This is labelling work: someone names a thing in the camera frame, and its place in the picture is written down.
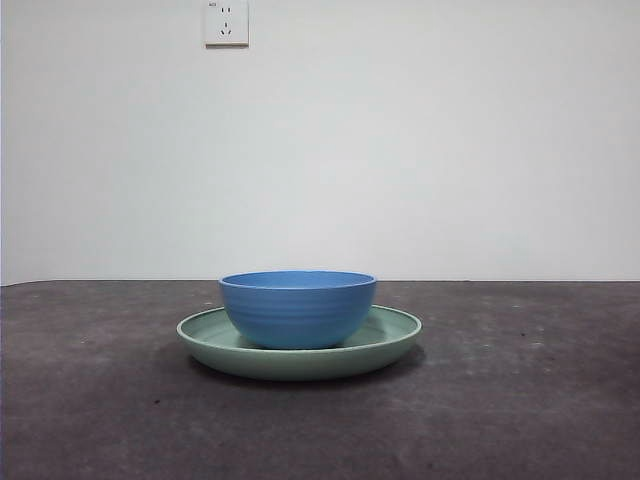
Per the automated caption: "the blue ribbed bowl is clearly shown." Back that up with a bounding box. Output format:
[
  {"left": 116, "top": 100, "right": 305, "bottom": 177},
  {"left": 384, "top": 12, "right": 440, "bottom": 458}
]
[{"left": 217, "top": 270, "right": 378, "bottom": 350}]

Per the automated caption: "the pale green plate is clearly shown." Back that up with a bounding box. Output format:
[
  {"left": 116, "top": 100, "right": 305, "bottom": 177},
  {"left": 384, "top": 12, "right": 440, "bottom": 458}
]
[{"left": 175, "top": 303, "right": 424, "bottom": 382}]

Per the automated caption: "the white wall socket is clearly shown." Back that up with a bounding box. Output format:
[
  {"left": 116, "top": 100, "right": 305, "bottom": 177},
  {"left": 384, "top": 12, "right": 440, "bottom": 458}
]
[{"left": 204, "top": 0, "right": 250, "bottom": 50}]

